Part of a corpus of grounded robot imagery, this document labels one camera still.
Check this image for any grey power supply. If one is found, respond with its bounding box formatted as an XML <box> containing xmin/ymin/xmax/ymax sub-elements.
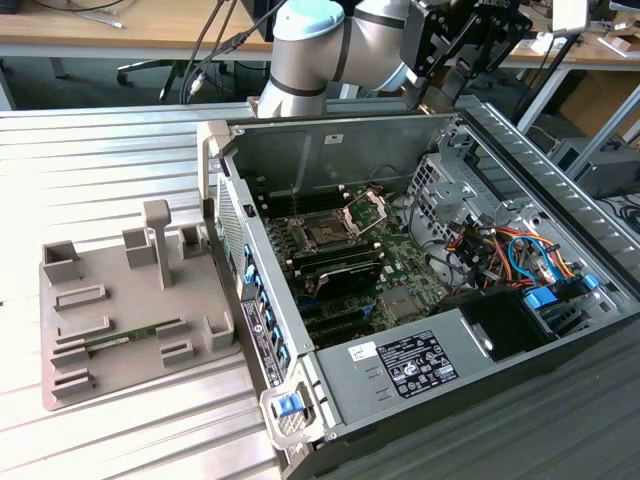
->
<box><xmin>313</xmin><ymin>308</ymin><xmax>496</xmax><ymax>427</ymax></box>

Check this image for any green motherboard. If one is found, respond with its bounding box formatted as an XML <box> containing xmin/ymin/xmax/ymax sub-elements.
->
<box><xmin>259</xmin><ymin>184</ymin><xmax>451</xmax><ymax>347</ymax></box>

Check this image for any red yellow wire bundle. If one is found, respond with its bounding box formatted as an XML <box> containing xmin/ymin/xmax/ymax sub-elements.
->
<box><xmin>447</xmin><ymin>224</ymin><xmax>532</xmax><ymax>291</ymax></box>

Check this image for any blue disk carrier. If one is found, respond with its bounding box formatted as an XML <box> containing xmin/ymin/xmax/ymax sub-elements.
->
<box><xmin>523</xmin><ymin>285</ymin><xmax>560</xmax><ymax>315</ymax></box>

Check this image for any orange wire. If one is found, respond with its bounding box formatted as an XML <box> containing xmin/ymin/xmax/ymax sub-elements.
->
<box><xmin>542</xmin><ymin>243</ymin><xmax>584</xmax><ymax>281</ymax></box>

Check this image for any green RAM stick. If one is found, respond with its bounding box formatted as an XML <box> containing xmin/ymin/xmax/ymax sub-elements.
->
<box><xmin>82</xmin><ymin>321</ymin><xmax>181</xmax><ymax>350</ymax></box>

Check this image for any wooden desk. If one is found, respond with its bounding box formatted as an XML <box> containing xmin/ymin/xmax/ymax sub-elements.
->
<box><xmin>0</xmin><ymin>0</ymin><xmax>281</xmax><ymax>59</ymax></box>
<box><xmin>494</xmin><ymin>0</ymin><xmax>640</xmax><ymax>69</ymax></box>

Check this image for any black power supply label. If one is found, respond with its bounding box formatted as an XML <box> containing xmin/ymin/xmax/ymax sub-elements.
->
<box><xmin>375</xmin><ymin>329</ymin><xmax>460</xmax><ymax>400</ymax></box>

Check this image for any white note sticker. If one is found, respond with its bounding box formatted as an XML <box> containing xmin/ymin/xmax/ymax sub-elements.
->
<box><xmin>348</xmin><ymin>342</ymin><xmax>380</xmax><ymax>365</ymax></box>

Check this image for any brown cardboard box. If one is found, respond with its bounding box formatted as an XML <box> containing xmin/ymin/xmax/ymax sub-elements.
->
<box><xmin>559</xmin><ymin>69</ymin><xmax>640</xmax><ymax>146</ymax></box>

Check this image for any metal socket cover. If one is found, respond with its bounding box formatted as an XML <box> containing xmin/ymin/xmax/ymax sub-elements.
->
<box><xmin>339</xmin><ymin>187</ymin><xmax>390</xmax><ymax>237</ymax></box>

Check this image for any grey chipset heatsink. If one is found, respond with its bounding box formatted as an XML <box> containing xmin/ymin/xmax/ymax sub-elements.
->
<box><xmin>380</xmin><ymin>288</ymin><xmax>432</xmax><ymax>322</ymax></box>

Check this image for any black office chair base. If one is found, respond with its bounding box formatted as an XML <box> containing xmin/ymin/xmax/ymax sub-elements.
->
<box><xmin>116</xmin><ymin>57</ymin><xmax>204</xmax><ymax>104</ymax></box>

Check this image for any grey desktop computer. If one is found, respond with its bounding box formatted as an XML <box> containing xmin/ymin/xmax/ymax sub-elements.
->
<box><xmin>549</xmin><ymin>137</ymin><xmax>640</xmax><ymax>199</ymax></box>

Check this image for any black graphics card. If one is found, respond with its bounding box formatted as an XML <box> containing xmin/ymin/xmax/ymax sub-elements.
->
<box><xmin>310</xmin><ymin>260</ymin><xmax>385</xmax><ymax>302</ymax></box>

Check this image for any black plastic shroud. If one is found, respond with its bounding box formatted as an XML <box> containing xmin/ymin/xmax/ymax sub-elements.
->
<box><xmin>438</xmin><ymin>288</ymin><xmax>557</xmax><ymax>362</ymax></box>

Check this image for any open PC case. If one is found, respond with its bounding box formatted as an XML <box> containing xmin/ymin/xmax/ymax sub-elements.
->
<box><xmin>197</xmin><ymin>94</ymin><xmax>640</xmax><ymax>480</ymax></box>

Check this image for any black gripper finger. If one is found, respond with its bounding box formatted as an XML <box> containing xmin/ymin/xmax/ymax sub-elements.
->
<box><xmin>402</xmin><ymin>0</ymin><xmax>480</xmax><ymax>110</ymax></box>
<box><xmin>442</xmin><ymin>19</ymin><xmax>535</xmax><ymax>101</ymax></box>

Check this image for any silver drive cage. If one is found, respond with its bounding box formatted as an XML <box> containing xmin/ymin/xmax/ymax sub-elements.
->
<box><xmin>405</xmin><ymin>149</ymin><xmax>504</xmax><ymax>246</ymax></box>

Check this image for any thin cable with plug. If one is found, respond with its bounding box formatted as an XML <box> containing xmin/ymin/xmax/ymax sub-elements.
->
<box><xmin>187</xmin><ymin>0</ymin><xmax>227</xmax><ymax>99</ymax></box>

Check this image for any black case label strip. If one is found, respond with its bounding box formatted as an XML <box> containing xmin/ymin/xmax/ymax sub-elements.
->
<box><xmin>241</xmin><ymin>298</ymin><xmax>287</xmax><ymax>390</ymax></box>

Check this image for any blue case latch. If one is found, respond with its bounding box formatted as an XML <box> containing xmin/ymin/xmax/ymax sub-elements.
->
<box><xmin>276</xmin><ymin>394</ymin><xmax>305</xmax><ymax>417</ymax></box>

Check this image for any blue wire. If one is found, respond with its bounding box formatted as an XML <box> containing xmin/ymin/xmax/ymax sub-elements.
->
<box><xmin>507</xmin><ymin>233</ymin><xmax>559</xmax><ymax>287</ymax></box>

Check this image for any black RAM slot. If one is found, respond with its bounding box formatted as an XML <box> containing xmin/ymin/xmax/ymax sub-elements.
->
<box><xmin>262</xmin><ymin>189</ymin><xmax>349</xmax><ymax>219</ymax></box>
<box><xmin>291</xmin><ymin>249</ymin><xmax>386</xmax><ymax>275</ymax></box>
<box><xmin>287</xmin><ymin>240</ymin><xmax>385</xmax><ymax>265</ymax></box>

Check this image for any black expansion slot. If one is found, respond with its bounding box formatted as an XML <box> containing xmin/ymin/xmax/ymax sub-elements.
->
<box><xmin>307</xmin><ymin>319</ymin><xmax>375</xmax><ymax>349</ymax></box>
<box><xmin>301</xmin><ymin>304</ymin><xmax>370</xmax><ymax>332</ymax></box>

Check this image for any grey parts rack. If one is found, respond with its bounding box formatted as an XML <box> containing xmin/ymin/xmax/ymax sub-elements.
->
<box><xmin>38</xmin><ymin>199</ymin><xmax>240</xmax><ymax>412</ymax></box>

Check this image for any CPU socket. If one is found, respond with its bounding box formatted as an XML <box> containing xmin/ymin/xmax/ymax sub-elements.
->
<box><xmin>299</xmin><ymin>212</ymin><xmax>352</xmax><ymax>252</ymax></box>

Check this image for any black tripod pole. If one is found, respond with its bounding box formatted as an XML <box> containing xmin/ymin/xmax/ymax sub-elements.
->
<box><xmin>514</xmin><ymin>32</ymin><xmax>581</xmax><ymax>126</ymax></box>

